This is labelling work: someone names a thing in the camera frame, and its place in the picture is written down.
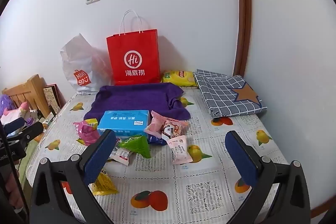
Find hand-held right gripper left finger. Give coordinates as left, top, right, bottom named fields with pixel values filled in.
left=29, top=129, right=118, bottom=224

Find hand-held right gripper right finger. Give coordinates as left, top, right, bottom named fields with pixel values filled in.
left=224, top=130, right=311, bottom=224

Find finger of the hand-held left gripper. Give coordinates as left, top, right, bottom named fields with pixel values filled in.
left=2, top=117, right=27, bottom=134
left=7, top=122, right=45, bottom=148

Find white snack packet red label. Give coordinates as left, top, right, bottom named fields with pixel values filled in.
left=106, top=146, right=131, bottom=166

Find yellow triangular snack packet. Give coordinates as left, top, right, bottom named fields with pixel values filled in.
left=89, top=171, right=119, bottom=196

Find green triangular snack packet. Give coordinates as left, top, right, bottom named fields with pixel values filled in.
left=119, top=134, right=152, bottom=159

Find dark blue snack packet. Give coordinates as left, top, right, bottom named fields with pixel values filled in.
left=146, top=133, right=168, bottom=146

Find pink bear snack packet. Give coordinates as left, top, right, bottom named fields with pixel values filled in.
left=144, top=111, right=165, bottom=139

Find pale pink snack packet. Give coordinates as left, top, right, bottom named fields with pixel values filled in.
left=167, top=135, right=193, bottom=165

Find cartoon print snack packet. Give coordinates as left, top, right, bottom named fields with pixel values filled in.
left=161, top=120, right=189, bottom=141

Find person's left hand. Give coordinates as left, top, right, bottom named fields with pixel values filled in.
left=4, top=170, right=27, bottom=214

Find pink and white plush toy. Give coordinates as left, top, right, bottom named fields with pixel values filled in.
left=0, top=101, right=38, bottom=126

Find purple plush toy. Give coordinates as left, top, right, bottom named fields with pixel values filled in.
left=0, top=94, right=17, bottom=117

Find cardboard boxes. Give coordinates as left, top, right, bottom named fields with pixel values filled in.
left=1, top=74, right=52, bottom=119

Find blue tissue pack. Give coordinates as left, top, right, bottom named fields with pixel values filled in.
left=97, top=110, right=151, bottom=139

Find fruit print tablecloth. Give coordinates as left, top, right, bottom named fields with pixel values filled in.
left=25, top=84, right=289, bottom=224

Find patterned brown box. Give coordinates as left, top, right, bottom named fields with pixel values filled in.
left=43, top=84, right=63, bottom=116

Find purple towel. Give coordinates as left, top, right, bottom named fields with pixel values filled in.
left=83, top=83, right=192, bottom=123

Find grey checked cloth with star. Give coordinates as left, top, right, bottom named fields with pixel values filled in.
left=193, top=69, right=268, bottom=119

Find white plastic shopping bag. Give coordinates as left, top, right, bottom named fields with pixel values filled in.
left=59, top=33, right=114, bottom=96

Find yellow chips bag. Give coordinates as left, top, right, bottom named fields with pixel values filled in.
left=161, top=70, right=199, bottom=88

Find red paper bag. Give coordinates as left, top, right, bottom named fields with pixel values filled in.
left=106, top=10, right=161, bottom=86

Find wooden door frame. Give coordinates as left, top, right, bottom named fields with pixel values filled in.
left=232, top=0, right=253, bottom=78

